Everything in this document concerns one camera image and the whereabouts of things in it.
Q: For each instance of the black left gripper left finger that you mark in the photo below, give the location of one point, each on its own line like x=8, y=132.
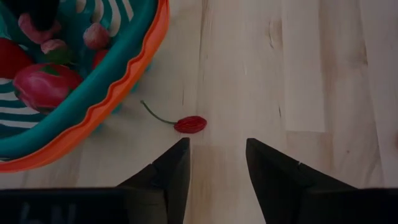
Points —
x=168, y=186

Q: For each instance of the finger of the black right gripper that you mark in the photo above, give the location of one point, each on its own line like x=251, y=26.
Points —
x=40, y=15

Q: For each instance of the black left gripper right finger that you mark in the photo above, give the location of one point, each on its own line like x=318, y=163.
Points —
x=273, y=186

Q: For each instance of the small pinkish-red strawberry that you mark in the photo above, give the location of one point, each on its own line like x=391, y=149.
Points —
x=51, y=45
x=31, y=33
x=96, y=36

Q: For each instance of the green bell pepper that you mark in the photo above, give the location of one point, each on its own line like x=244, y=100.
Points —
x=60, y=56

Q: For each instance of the red tomato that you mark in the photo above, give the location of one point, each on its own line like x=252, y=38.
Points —
x=11, y=59

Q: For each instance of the red chili with green stem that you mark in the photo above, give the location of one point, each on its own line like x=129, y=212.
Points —
x=191, y=124

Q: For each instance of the red bell pepper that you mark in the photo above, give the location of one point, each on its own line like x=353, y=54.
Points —
x=43, y=90

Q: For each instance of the teal basket with orange rim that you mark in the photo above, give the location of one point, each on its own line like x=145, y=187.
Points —
x=99, y=84

